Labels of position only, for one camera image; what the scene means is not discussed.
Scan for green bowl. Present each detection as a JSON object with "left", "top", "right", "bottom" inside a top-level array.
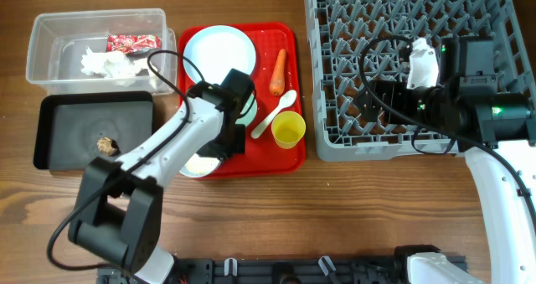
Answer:
[{"left": 236, "top": 95, "right": 258, "bottom": 127}]

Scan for white rice grains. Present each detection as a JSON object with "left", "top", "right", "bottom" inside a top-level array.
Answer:
[{"left": 185, "top": 156, "right": 220, "bottom": 176}]

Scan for light blue small bowl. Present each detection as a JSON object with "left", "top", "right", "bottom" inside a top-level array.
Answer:
[{"left": 179, "top": 153, "right": 221, "bottom": 178}]

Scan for yellow plastic cup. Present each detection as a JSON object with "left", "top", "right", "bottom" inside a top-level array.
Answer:
[{"left": 271, "top": 111, "right": 307, "bottom": 149}]

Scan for white plastic spoon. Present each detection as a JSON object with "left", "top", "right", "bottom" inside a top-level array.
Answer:
[{"left": 250, "top": 90, "right": 297, "bottom": 139}]

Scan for brown mushroom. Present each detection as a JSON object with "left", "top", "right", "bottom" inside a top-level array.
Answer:
[{"left": 96, "top": 137, "right": 118, "bottom": 157}]

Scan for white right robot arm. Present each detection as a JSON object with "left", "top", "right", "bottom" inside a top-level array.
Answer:
[{"left": 362, "top": 36, "right": 535, "bottom": 283}]

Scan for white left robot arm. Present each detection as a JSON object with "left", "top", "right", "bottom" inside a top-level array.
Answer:
[{"left": 68, "top": 70, "right": 255, "bottom": 283}]

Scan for grey dishwasher rack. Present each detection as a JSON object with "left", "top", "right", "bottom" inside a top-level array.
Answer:
[{"left": 304, "top": 0, "right": 535, "bottom": 162}]

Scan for clear plastic waste bin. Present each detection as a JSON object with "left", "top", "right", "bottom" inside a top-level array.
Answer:
[{"left": 26, "top": 8, "right": 177, "bottom": 96}]

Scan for black waste tray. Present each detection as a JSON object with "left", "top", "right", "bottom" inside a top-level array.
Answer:
[{"left": 33, "top": 91, "right": 154, "bottom": 171}]

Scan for orange carrot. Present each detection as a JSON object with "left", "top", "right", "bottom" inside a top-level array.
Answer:
[{"left": 269, "top": 49, "right": 286, "bottom": 96}]

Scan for red serving tray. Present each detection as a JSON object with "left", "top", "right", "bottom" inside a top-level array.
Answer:
[{"left": 178, "top": 22, "right": 307, "bottom": 179}]

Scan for light blue plate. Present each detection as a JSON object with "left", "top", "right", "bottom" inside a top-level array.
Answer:
[{"left": 183, "top": 25, "right": 256, "bottom": 85}]

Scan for crumpled white tissue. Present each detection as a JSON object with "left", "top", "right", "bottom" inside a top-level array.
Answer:
[{"left": 80, "top": 47, "right": 154, "bottom": 79}]

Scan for red snack wrapper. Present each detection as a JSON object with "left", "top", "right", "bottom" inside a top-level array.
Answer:
[{"left": 106, "top": 34, "right": 162, "bottom": 54}]

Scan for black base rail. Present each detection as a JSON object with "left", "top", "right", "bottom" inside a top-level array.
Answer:
[{"left": 95, "top": 256, "right": 468, "bottom": 284}]

